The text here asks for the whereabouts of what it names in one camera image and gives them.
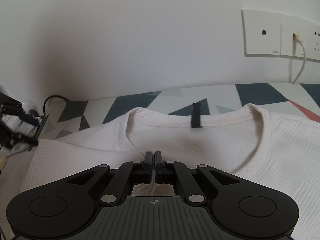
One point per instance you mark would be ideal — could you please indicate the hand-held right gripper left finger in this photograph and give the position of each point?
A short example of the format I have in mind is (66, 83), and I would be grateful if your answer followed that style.
(148, 167)

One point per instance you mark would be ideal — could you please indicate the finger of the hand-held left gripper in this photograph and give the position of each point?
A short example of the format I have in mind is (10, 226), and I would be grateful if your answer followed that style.
(22, 137)
(28, 120)

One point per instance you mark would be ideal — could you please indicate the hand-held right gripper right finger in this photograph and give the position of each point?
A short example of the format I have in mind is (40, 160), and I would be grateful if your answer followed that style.
(158, 167)

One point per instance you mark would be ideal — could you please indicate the white textured sweater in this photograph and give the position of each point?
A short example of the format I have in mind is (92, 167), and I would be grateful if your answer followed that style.
(287, 142)

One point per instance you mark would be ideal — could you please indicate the small clear plastic bag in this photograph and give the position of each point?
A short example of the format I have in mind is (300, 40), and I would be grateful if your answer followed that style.
(31, 106)

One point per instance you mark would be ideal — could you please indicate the white wall socket panel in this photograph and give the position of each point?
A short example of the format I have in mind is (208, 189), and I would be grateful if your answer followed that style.
(260, 42)

